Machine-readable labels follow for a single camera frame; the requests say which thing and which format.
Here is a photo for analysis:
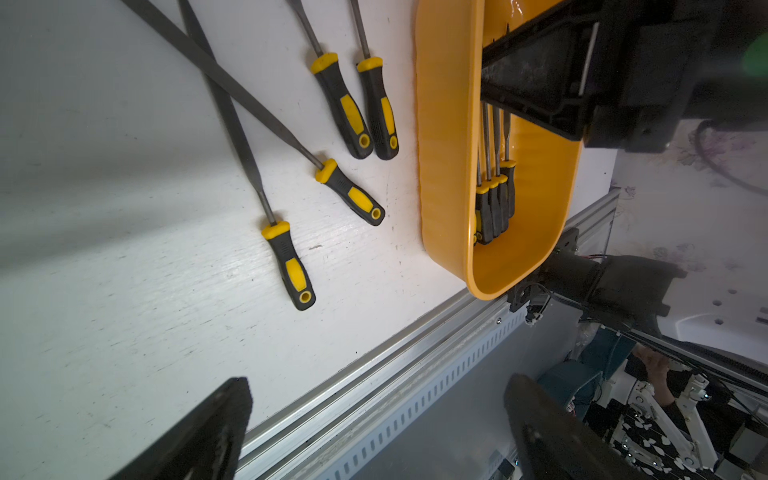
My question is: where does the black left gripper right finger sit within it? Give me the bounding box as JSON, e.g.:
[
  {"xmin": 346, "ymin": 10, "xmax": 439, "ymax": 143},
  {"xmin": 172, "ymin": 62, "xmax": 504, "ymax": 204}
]
[{"xmin": 504, "ymin": 374, "xmax": 642, "ymax": 480}]

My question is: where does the file tool moved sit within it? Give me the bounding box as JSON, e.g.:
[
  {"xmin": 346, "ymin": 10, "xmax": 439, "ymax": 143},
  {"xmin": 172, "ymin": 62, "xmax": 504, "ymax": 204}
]
[
  {"xmin": 492, "ymin": 106, "xmax": 509, "ymax": 233},
  {"xmin": 475, "ymin": 150, "xmax": 493, "ymax": 245},
  {"xmin": 481, "ymin": 102, "xmax": 501, "ymax": 238},
  {"xmin": 473, "ymin": 210, "xmax": 483, "ymax": 245},
  {"xmin": 501, "ymin": 111, "xmax": 516, "ymax": 219}
]

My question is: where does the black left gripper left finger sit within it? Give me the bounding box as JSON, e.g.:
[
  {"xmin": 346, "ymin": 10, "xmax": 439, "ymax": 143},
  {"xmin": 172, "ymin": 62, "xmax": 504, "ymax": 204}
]
[{"xmin": 112, "ymin": 377, "xmax": 253, "ymax": 480}]

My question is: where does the diagonal file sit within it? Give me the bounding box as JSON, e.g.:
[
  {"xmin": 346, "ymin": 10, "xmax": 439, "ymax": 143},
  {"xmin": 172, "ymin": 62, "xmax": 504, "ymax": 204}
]
[{"xmin": 125, "ymin": 1, "xmax": 386, "ymax": 226}]

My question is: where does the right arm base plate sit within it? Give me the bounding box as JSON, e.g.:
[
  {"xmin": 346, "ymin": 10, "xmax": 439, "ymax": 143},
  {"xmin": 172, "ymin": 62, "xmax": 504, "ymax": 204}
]
[{"xmin": 507, "ymin": 228, "xmax": 687, "ymax": 337}]

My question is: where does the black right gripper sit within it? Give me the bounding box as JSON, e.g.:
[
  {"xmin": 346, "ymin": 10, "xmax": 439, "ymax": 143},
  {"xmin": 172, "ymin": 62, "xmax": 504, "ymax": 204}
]
[{"xmin": 481, "ymin": 1, "xmax": 767, "ymax": 153}]

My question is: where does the yellow plastic storage box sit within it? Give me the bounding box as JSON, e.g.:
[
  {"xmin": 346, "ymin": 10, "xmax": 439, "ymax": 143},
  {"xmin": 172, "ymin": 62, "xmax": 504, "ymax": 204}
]
[{"xmin": 414, "ymin": 1, "xmax": 582, "ymax": 300}]

